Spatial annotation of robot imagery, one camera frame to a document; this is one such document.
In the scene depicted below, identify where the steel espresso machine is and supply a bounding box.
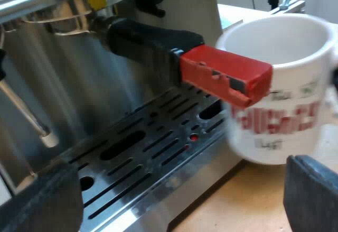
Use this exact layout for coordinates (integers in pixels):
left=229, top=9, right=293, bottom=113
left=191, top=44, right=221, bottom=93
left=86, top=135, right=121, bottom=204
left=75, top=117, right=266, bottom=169
left=0, top=0, right=250, bottom=232

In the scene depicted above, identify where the filter holder with red-ended handle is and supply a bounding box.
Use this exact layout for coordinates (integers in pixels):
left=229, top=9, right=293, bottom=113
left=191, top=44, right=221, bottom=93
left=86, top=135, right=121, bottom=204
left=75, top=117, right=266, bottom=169
left=106, top=18, right=274, bottom=109

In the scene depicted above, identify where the white mug with red print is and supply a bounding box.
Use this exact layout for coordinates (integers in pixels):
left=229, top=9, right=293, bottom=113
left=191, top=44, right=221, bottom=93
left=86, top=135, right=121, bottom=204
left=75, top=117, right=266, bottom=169
left=214, top=13, right=338, bottom=166

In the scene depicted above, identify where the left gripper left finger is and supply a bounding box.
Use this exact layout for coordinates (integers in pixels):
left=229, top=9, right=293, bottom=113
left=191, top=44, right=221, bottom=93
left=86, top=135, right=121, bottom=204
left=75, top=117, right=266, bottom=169
left=0, top=160, right=85, bottom=232

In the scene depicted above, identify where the aluminium rail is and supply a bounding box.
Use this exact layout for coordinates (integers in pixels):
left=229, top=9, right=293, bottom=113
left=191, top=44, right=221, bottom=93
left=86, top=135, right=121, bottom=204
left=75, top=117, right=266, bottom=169
left=270, top=0, right=307, bottom=15

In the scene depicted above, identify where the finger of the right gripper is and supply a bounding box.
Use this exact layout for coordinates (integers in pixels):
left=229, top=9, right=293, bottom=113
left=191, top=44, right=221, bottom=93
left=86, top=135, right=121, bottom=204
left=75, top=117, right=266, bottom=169
left=328, top=67, right=338, bottom=90

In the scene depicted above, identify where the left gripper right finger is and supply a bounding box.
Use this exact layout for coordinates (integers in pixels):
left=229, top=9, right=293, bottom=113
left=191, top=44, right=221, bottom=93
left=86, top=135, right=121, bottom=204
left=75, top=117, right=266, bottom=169
left=281, top=154, right=338, bottom=232

